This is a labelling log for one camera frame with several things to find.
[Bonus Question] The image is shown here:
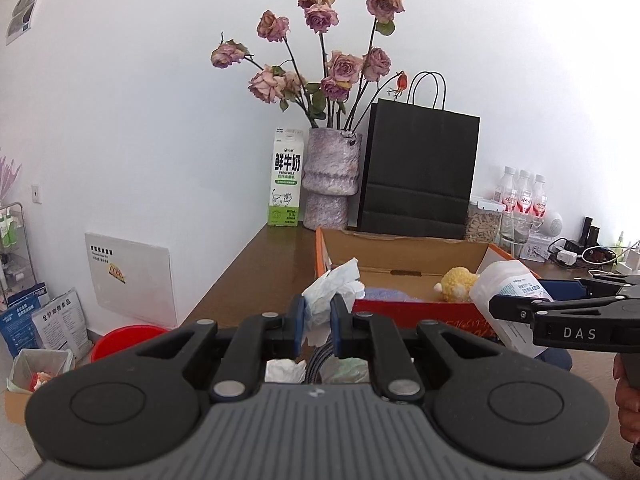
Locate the braided charging cable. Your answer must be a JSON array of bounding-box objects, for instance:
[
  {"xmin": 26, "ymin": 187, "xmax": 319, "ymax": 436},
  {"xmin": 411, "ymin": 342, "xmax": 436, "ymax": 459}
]
[{"xmin": 306, "ymin": 342, "xmax": 333, "ymax": 385}]

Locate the clear drinking glass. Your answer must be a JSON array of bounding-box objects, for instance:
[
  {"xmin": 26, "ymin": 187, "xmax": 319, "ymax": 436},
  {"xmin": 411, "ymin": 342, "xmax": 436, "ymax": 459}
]
[{"xmin": 499, "ymin": 210, "xmax": 534, "ymax": 257}]

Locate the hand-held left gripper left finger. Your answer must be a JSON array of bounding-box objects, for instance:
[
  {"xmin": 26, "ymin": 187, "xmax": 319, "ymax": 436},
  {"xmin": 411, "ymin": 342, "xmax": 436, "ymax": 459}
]
[{"xmin": 135, "ymin": 295, "xmax": 307, "ymax": 403}]

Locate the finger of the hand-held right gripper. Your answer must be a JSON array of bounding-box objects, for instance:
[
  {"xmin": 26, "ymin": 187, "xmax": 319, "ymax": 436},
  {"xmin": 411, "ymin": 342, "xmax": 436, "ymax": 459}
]
[
  {"xmin": 489, "ymin": 294, "xmax": 640, "ymax": 322},
  {"xmin": 582, "ymin": 273, "xmax": 640, "ymax": 297}
]

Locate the crumpled white tissue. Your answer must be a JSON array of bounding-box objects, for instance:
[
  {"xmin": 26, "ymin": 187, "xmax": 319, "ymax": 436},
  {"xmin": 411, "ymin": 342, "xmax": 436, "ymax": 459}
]
[{"xmin": 264, "ymin": 358, "xmax": 307, "ymax": 385}]

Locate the purple textured vase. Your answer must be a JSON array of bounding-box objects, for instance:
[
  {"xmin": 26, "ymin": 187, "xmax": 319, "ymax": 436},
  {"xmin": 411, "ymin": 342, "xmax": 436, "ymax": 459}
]
[{"xmin": 303, "ymin": 127, "xmax": 363, "ymax": 231}]

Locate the black upright device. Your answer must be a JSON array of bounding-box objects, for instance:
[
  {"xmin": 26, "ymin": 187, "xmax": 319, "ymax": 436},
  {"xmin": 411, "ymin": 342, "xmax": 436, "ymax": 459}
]
[{"xmin": 581, "ymin": 216, "xmax": 601, "ymax": 247}]

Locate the red cardboard box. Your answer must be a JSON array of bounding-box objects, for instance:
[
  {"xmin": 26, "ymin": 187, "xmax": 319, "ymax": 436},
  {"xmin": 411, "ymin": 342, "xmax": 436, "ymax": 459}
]
[{"xmin": 314, "ymin": 226, "xmax": 551, "ymax": 348}]

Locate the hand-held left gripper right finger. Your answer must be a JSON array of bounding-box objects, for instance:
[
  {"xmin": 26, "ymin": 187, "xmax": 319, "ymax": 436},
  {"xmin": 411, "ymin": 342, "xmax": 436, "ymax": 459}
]
[{"xmin": 329, "ymin": 294, "xmax": 501, "ymax": 403}]

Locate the yellow and white plush toy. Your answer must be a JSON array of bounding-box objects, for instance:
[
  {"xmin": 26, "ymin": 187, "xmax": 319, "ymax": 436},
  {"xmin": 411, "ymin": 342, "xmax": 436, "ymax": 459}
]
[{"xmin": 433, "ymin": 266, "xmax": 481, "ymax": 303}]

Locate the metal wire rack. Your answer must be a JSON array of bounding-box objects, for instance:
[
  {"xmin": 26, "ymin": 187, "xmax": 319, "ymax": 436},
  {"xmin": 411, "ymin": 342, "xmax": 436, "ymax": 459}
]
[{"xmin": 0, "ymin": 202, "xmax": 38, "ymax": 306}]

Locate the purple cloth pouch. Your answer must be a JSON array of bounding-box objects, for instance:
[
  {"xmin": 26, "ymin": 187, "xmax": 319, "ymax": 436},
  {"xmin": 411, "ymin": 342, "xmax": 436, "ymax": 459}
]
[{"xmin": 364, "ymin": 286, "xmax": 436, "ymax": 303}]

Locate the black paper bag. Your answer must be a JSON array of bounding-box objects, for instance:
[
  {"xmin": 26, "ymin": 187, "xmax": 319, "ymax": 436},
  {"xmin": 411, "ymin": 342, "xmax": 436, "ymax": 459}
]
[{"xmin": 356, "ymin": 71, "xmax": 482, "ymax": 241}]

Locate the clear snack jar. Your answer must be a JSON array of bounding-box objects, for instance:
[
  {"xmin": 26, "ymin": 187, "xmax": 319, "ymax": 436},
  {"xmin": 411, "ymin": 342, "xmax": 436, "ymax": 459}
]
[{"xmin": 466, "ymin": 199, "xmax": 505, "ymax": 243}]

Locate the white board with sticker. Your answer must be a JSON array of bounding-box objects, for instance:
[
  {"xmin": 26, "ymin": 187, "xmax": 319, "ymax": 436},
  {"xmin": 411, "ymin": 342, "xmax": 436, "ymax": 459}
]
[{"xmin": 84, "ymin": 232, "xmax": 178, "ymax": 328}]

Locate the white wet wipes container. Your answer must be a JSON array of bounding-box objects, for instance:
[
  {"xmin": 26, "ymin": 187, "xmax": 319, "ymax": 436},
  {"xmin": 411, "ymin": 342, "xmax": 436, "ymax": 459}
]
[{"xmin": 469, "ymin": 260, "xmax": 555, "ymax": 358}]

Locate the white and green milk carton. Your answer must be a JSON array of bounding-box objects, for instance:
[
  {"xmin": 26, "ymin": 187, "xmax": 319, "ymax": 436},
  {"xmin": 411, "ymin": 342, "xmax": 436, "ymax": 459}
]
[{"xmin": 267, "ymin": 127, "xmax": 304, "ymax": 227}]

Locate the red bucket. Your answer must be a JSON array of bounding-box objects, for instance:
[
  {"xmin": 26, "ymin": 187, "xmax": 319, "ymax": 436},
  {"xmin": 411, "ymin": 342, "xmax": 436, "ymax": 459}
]
[{"xmin": 90, "ymin": 325, "xmax": 171, "ymax": 363}]

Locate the dried pink rose bouquet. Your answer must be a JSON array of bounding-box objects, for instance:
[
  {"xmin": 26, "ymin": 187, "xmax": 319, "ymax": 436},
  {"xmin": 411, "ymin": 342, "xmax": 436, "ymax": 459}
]
[{"xmin": 210, "ymin": 0, "xmax": 410, "ymax": 133}]

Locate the person's right hand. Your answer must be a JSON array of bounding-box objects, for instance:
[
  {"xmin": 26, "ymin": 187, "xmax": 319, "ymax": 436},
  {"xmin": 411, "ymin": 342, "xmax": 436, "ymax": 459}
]
[{"xmin": 615, "ymin": 382, "xmax": 640, "ymax": 443}]

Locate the clear plastic bag bundle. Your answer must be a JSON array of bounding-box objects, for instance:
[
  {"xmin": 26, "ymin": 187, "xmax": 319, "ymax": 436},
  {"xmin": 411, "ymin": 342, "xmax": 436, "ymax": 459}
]
[{"xmin": 301, "ymin": 257, "xmax": 372, "ymax": 386}]

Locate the cardboard trash box with liner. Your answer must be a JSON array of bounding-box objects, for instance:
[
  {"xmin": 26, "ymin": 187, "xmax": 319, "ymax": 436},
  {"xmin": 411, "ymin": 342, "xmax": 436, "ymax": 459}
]
[{"xmin": 4, "ymin": 347, "xmax": 76, "ymax": 426}]

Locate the wall poster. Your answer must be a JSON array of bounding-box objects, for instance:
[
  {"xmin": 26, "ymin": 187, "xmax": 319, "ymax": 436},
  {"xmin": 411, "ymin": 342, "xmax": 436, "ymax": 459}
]
[{"xmin": 5, "ymin": 0, "xmax": 48, "ymax": 47}]

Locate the small white printed box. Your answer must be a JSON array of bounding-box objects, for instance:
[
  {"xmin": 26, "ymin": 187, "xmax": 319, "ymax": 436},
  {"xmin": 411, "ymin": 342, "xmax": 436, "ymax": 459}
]
[{"xmin": 520, "ymin": 240, "xmax": 551, "ymax": 262}]

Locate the pink feather wall decoration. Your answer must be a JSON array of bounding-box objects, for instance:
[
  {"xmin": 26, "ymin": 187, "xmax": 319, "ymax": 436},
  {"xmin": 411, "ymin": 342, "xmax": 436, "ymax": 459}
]
[{"xmin": 0, "ymin": 149, "xmax": 23, "ymax": 201}]

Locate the clear water bottle red label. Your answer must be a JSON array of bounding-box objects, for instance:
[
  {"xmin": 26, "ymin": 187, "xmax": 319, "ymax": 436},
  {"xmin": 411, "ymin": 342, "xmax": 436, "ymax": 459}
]
[
  {"xmin": 494, "ymin": 166, "xmax": 518, "ymax": 216},
  {"xmin": 512, "ymin": 170, "xmax": 533, "ymax": 218},
  {"xmin": 530, "ymin": 174, "xmax": 548, "ymax": 226}
]

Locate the grey printed paper bag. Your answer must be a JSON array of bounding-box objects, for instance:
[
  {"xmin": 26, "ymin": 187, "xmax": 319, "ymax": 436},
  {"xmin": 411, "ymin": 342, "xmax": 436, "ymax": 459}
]
[{"xmin": 31, "ymin": 287, "xmax": 93, "ymax": 356}]

